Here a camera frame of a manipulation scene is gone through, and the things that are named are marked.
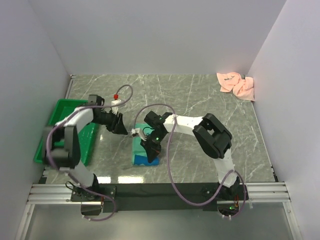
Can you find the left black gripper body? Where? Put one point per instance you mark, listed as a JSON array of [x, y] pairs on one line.
[[109, 119]]

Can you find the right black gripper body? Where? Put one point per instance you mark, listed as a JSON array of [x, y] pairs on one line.
[[153, 142]]

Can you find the blue green crocodile towel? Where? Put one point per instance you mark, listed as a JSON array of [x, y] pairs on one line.
[[139, 156]]

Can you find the pink towel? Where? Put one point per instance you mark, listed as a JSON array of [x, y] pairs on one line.
[[241, 86]]

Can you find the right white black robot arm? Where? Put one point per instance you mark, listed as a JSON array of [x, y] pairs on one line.
[[213, 137]]

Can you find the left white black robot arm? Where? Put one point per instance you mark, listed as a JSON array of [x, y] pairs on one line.
[[61, 145]]

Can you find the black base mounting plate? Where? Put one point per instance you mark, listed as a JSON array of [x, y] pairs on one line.
[[150, 196]]

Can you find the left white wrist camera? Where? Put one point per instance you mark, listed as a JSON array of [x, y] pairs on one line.
[[115, 103]]

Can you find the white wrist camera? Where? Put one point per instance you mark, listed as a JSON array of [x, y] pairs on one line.
[[139, 132], [115, 103]]

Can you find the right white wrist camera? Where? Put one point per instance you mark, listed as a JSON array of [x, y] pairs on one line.
[[139, 132]]

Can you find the aluminium rail frame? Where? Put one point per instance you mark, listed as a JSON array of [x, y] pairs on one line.
[[268, 214]]

